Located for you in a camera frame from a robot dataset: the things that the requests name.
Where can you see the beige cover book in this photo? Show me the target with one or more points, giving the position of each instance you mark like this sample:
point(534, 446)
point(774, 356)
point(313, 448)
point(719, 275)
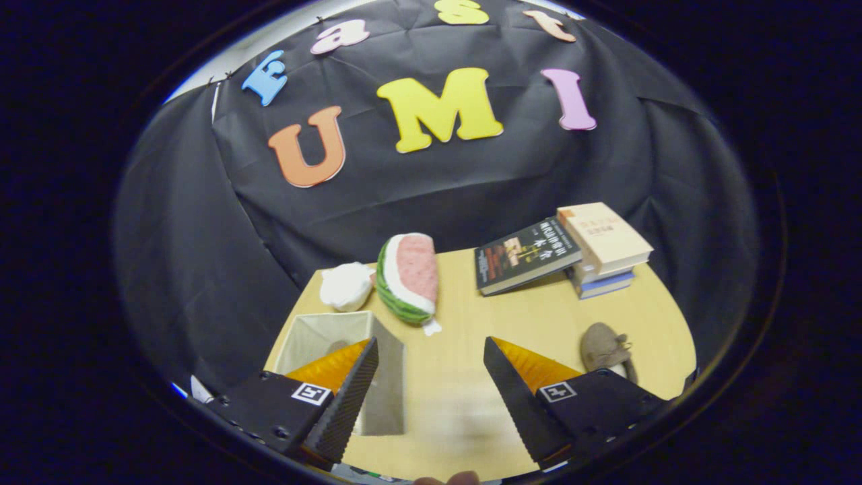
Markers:
point(606, 232)

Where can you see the watermelon slice plush toy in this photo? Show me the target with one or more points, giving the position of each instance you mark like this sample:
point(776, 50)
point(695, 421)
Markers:
point(411, 269)

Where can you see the grey fabric storage box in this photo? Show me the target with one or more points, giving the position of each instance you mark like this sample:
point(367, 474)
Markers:
point(387, 391)

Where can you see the black backdrop cloth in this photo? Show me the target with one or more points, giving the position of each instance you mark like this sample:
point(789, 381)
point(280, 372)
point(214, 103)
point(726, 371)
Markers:
point(431, 195)

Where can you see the black cover book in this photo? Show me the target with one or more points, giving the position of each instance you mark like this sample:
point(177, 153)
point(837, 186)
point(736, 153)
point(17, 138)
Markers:
point(518, 256)

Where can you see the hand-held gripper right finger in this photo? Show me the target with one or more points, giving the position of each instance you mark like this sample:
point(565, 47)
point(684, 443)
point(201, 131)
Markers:
point(518, 404)

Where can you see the white plush toy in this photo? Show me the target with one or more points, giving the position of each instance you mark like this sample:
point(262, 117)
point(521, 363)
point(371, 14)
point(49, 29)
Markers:
point(347, 286)

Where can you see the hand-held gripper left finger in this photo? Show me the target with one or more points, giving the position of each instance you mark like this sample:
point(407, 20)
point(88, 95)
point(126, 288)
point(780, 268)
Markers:
point(347, 404)

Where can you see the white cover book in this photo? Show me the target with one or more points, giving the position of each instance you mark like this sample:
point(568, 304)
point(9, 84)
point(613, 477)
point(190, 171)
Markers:
point(586, 275)

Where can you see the blue cover book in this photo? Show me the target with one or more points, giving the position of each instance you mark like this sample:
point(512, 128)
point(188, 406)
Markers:
point(606, 286)

